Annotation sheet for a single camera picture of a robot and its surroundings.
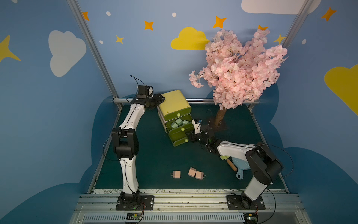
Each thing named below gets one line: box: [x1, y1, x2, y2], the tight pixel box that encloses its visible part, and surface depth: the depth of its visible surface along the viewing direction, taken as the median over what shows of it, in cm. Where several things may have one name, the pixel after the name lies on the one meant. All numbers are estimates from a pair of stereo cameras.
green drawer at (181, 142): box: [172, 136, 189, 147], surface depth 96 cm
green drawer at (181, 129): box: [165, 114, 194, 139], surface depth 97 cm
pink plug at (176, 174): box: [170, 170, 181, 179], surface depth 84 cm
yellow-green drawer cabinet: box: [156, 89, 194, 147], surface depth 96 cm
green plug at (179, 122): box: [175, 118, 184, 126], surface depth 100 cm
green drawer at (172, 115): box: [164, 107, 192, 122], surface depth 93 cm
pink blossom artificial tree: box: [189, 29, 288, 127], surface depth 70 cm
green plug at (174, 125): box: [170, 122, 179, 129], surface depth 98 cm
